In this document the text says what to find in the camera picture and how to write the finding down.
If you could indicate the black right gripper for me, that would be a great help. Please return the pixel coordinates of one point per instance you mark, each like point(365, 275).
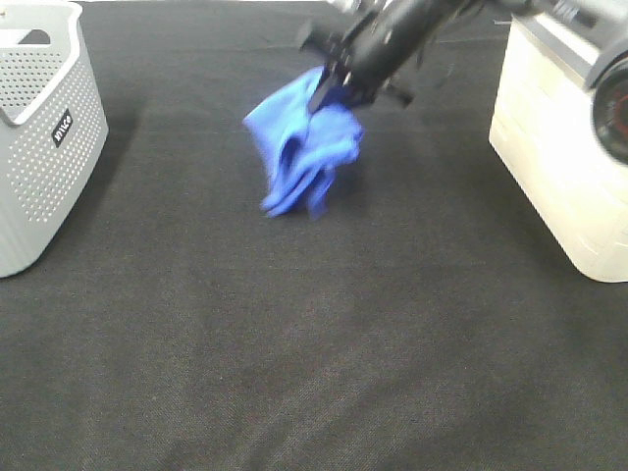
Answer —
point(362, 62)

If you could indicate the blue microfiber towel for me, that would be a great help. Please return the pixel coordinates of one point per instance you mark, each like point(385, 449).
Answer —
point(301, 151)

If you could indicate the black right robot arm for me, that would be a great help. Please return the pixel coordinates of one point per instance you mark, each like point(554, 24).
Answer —
point(589, 37)

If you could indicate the white storage box grey rim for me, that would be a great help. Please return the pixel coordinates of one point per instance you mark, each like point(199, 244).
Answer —
point(542, 131)

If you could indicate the grey perforated plastic basket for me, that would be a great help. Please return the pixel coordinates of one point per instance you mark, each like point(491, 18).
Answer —
point(53, 127)

